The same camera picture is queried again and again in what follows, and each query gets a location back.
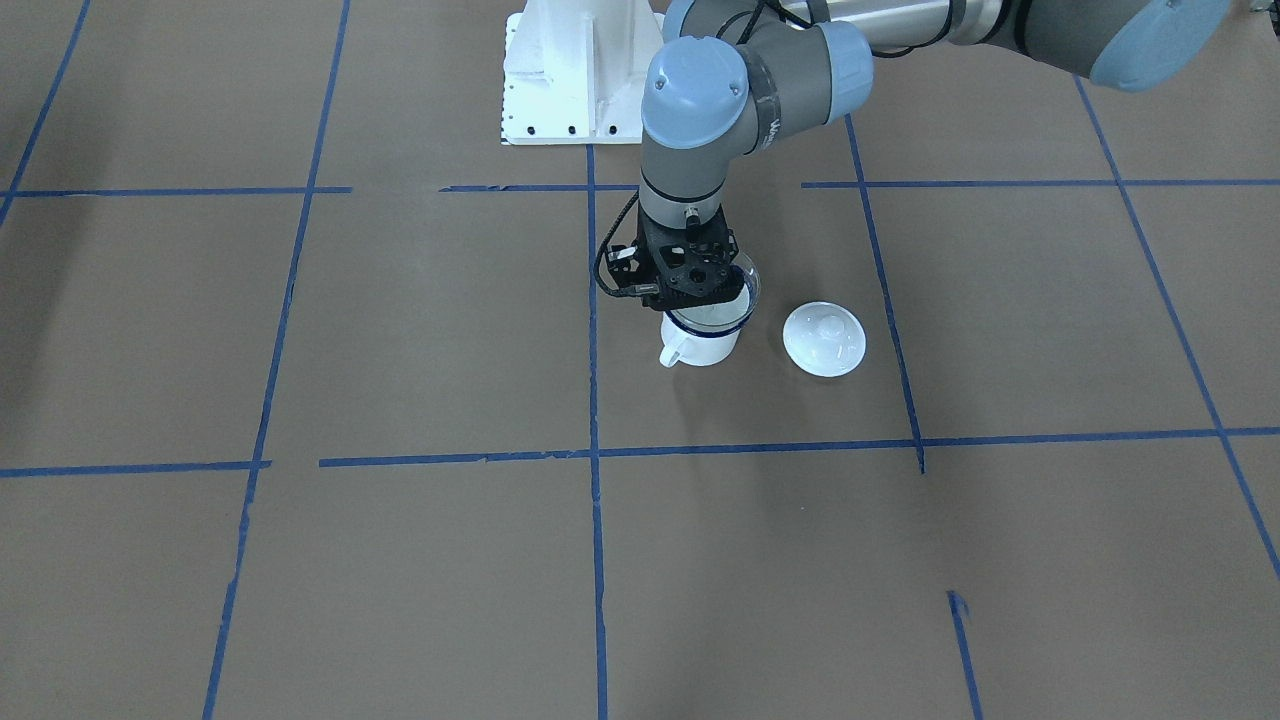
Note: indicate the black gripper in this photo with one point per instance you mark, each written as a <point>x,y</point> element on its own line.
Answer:
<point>627,258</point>

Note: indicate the clear plastic funnel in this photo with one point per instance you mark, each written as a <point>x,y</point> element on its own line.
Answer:
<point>727,316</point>

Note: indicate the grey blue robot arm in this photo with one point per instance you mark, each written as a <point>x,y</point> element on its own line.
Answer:
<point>736,77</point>

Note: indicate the white enamel mug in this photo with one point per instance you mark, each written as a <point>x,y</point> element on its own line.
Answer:
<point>682,347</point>

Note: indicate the white ceramic lid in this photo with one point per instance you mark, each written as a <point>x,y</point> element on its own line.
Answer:
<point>824,339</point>

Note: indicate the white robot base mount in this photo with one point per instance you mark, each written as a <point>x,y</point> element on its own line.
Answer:
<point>574,71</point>

